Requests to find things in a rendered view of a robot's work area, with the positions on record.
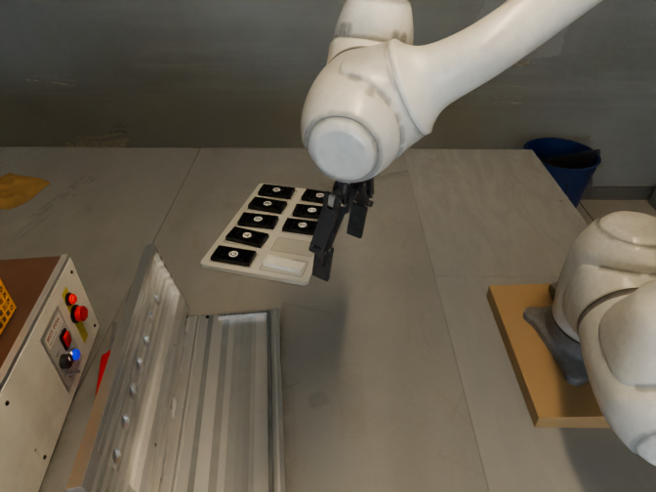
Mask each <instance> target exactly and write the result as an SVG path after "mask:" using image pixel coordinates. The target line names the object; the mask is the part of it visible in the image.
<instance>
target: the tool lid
mask: <svg viewBox="0 0 656 492"><path fill-rule="evenodd" d="M154 296H155V299H156V302H155V300H154ZM188 314H189V307H188V305H187V303H186V301H185V299H184V297H183V295H182V293H181V291H180V289H179V288H178V286H177V284H176V282H175V280H174V278H173V276H172V274H171V273H170V271H169V269H168V268H167V266H166V264H165V262H164V261H163V259H162V257H161V255H160V253H159V251H158V249H157V248H156V246H155V244H154V243H153V244H148V245H145V246H144V249H143V254H142V257H141V260H140V263H139V266H138V270H137V273H136V276H135V279H134V282H133V285H132V288H131V291H130V294H129V297H128V300H127V303H126V306H125V309H124V312H123V315H122V318H121V321H120V324H119V327H118V330H117V333H116V336H115V339H114V342H113V345H112V349H111V352H110V355H109V358H108V361H107V363H106V366H105V369H104V372H103V375H102V380H101V383H100V387H99V390H98V393H97V396H96V399H95V402H94V405H93V408H92V411H91V414H90V417H89V420H88V423H87V426H86V429H85V432H84V435H83V438H82V441H81V444H80V447H79V450H78V453H77V456H76V459H75V462H74V465H73V469H72V472H71V475H70V478H69V481H68V483H67V486H66V491H67V492H158V489H159V483H160V481H161V480H163V475H164V470H165V464H166V458H167V452H168V446H169V441H168V440H167V438H168V432H169V427H170V421H171V415H172V409H171V408H170V405H171V399H172V394H173V393H175V392H176V386H177V380H178V376H180V375H181V371H182V365H183V359H184V353H185V348H184V341H185V330H186V327H185V318H186V316H187V315H188ZM149 316H150V319H151V323H150V321H149ZM144 339H145V345H144ZM137 360H138V361H139V365H140V369H138V366H137ZM130 387H131V388H132V392H133V396H132V397H131V395H130ZM122 416H123V417H124V420H125V427H124V429H123V427H122ZM113 450H115V452H116V462H115V464H114V462H113V459H112V453H113Z"/></svg>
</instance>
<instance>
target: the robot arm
mask: <svg viewBox="0 0 656 492"><path fill-rule="evenodd" d="M601 1H603V0H508V1H507V2H505V3H504V4H503V5H501V6H500V7H499V8H497V9H496V10H494V11H493V12H491V13H490V14H489V15H487V16H486V17H484V18H483V19H481V20H479V21H477V22H475V23H474V24H472V25H470V26H469V27H467V28H465V29H463V30H461V31H459V32H457V33H455V34H453V35H451V36H449V37H447V38H444V39H442V40H439V41H437V42H434V43H431V44H428V45H424V46H413V42H414V26H413V15H412V9H411V4H410V3H409V2H408V1H407V0H347V1H346V3H345V5H344V7H343V9H342V10H341V13H340V15H339V18H338V21H337V23H336V27H335V32H334V37H333V41H332V42H331V43H330V46H329V52H328V59H327V63H326V66H325V67H324V68H323V69H322V70H321V72H320V73H319V74H318V76H317V77H316V79H315V80H314V82H313V84H312V86H311V88H310V90H309V92H308V94H307V98H306V101H305V104H304V107H303V112H302V118H301V136H302V141H303V145H304V147H305V148H306V149H307V152H308V154H309V156H310V158H311V160H312V161H313V162H314V164H315V165H316V167H317V169H318V170H319V171H320V172H321V173H322V174H324V175H325V176H327V177H328V178H330V179H332V180H335V183H334V185H333V192H330V191H328V190H327V191H326V192H325V194H324V199H323V205H322V208H321V212H320V215H319V218H318V221H317V224H316V227H315V231H314V234H313V237H312V240H311V242H310V244H309V248H308V250H309V251H311V252H312V253H314V258H313V267H312V275H313V276H315V277H318V278H320V279H322V280H324V281H328V280H329V278H330V271H331V265H332V259H333V253H334V248H332V245H333V242H334V240H335V237H336V235H337V232H338V230H339V227H340V225H341V222H342V220H343V217H344V215H345V214H347V213H348V212H349V210H350V213H349V219H348V230H347V234H350V235H352V236H355V237H357V238H361V237H362V234H363V229H364V225H365V220H366V215H367V210H368V207H372V206H373V203H374V202H373V201H371V200H369V198H373V196H374V177H375V176H377V175H378V174H380V173H381V172H383V171H384V170H385V169H387V167H388V166H389V165H390V164H391V163H392V161H393V160H395V159H396V158H398V157H399V156H400V155H401V154H402V153H403V152H404V151H405V150H406V149H407V148H409V147H410V146H411V145H413V144H414V143H416V142H417V141H418V140H420V139H421V138H422V137H424V136H425V135H427V134H429V133H431V131H432V127H433V124H434V122H435V120H436V118H437V116H438V115H439V113H440V112H441V111H442V110H443V109H444V108H445V107H446V106H447V105H449V104H450V103H452V102H454V101H455V100H457V99H458V98H460V97H462V96H463V95H465V94H467V93H469V92H470V91H472V90H474V89H475V88H477V87H479V86H481V85H482V84H484V83H486V82H487V81H489V80H490V79H492V78H494V77H495V76H497V75H499V74H500V73H502V72H503V71H505V70H506V69H508V68H509V67H511V66H512V65H514V64H515V63H517V62H518V61H520V60H521V59H523V58H524V57H526V56H527V55H528V54H530V53H531V52H533V51H534V50H535V49H537V48H538V47H540V46H541V45H542V44H544V43H545V42H547V41H548V40H549V39H551V38H552V37H553V36H555V35H556V34H558V33H559V32H560V31H561V30H562V29H563V28H565V27H566V26H568V25H569V24H570V23H572V22H573V21H575V20H576V19H578V18H579V17H580V16H582V15H583V14H585V13H586V12H587V11H589V10H590V9H592V8H593V7H594V6H596V5H597V4H598V3H600V2H601ZM353 200H354V201H355V202H353ZM356 202H357V203H356ZM342 204H344V205H347V206H346V207H342V206H341V205H342ZM366 206H368V207H366ZM549 292H550V294H551V297H552V299H553V305H552V306H548V307H527V308H526V309H525V310H524V312H523V318H524V320H525V321H527V322H528V323H529V324H530V325H531V326H532V327H533V328H534V329H535V331H536V332H537V333H538V335H539V336H540V338H541V339H542V341H543V342H544V344H545V345H546V347H547V348H548V349H549V351H550V352H551V354H552V355H553V357H554V359H555V360H556V362H557V363H558V364H559V366H560V368H561V370H562V373H563V377H564V379H565V381H566V382H568V383H569V384H571V385H573V386H580V385H582V384H584V383H585V382H587V381H590V383H591V386H592V390H593V392H594V397H595V399H596V402H597V404H598V407H599V409H600V411H601V413H602V415H603V417H604V418H605V420H606V422H607V423H608V425H609V426H610V427H611V428H612V429H613V431H614V432H615V433H616V434H617V436H618V437H619V438H620V439H621V440H622V442H623V443H624V444H625V445H626V446H627V447H628V448H629V449H630V450H631V451H632V452H633V453H635V454H637V455H639V456H640V457H641V458H643V459H644V460H646V461H647V462H648V463H650V464H652V465H654V466H656V218H655V217H652V216H649V215H646V214H643V213H639V212H631V211H620V212H614V213H611V214H608V215H606V216H604V217H600V218H598V219H596V220H595V221H594V222H592V223H591V224H590V225H589V226H587V227H586V228H585V229H584V230H583V231H582V232H581V233H580V235H579V236H578V237H577V238H576V240H575V241H574V243H573V244H572V246H571V248H570V250H569V252H568V255H567V257H566V259H565V262H564V265H563V267H562V270H561V273H560V276H559V279H558V282H553V283H552V284H551V285H550V286H549Z"/></svg>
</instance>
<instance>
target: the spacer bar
mask: <svg viewBox="0 0 656 492"><path fill-rule="evenodd" d="M263 266H266V267H273V268H278V269H282V270H286V271H291V272H295V273H298V274H302V272H303V271H304V269H305V267H306V263H304V262H299V261H295V260H291V259H286V258H282V257H277V256H273V255H269V254H267V256H266V258H265V259H264V260H263Z"/></svg>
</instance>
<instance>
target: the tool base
mask: <svg viewBox="0 0 656 492"><path fill-rule="evenodd" d="M205 316H206V315H201V314H198V315H196V316H188V315H187V316H186V318H185V323H184V325H185V327H186V330H185V336H184V359H183V365H182V371H181V375H180V376H178V380H177V386H176V392H175V393H173V394H172V399H171V405H170V408H171V409H172V415H171V421H170V427H169V432H168V438H167V440H168V441H169V446H168V452H167V458H166V464H165V470H164V475H163V480H161V481H160V483H159V489H158V492H268V435H267V317H266V316H263V317H250V318H238V319H226V320H219V319H218V315H217V314H213V315H209V316H210V317H209V318H206V317H205ZM270 320H271V372H272V423H273V475H274V492H286V473H285V449H284V424H283V398H282V373H281V348H280V323H279V308H276V309H271V310H270Z"/></svg>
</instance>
